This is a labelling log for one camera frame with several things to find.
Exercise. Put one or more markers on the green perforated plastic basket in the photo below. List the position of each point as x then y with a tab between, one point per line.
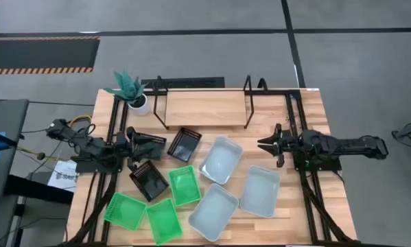
164	221
184	185
124	211

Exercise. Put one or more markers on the black aluminium table frame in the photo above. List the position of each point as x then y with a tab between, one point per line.
280	92

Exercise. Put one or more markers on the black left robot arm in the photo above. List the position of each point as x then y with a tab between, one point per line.
95	147

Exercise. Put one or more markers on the grey side desk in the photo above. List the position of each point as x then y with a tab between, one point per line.
6	116

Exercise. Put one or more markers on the grey plastic bin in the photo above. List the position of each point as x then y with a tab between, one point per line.
260	192
213	212
220	159

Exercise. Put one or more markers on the white round plant pot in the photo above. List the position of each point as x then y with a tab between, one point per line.
141	108

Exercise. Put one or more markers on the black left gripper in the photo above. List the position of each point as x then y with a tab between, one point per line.
128	147

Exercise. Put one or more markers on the green snake plant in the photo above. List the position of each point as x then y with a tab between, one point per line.
128	87

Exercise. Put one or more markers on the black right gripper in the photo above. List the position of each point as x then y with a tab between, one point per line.
289	142

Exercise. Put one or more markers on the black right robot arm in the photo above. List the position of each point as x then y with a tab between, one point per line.
346	144

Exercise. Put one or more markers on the black hazard-striped floor mat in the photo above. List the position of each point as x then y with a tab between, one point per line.
37	53

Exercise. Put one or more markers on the black desk base bar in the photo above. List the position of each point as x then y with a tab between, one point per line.
37	190

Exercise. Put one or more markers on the white printed paper sheet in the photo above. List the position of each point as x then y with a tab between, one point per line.
64	176

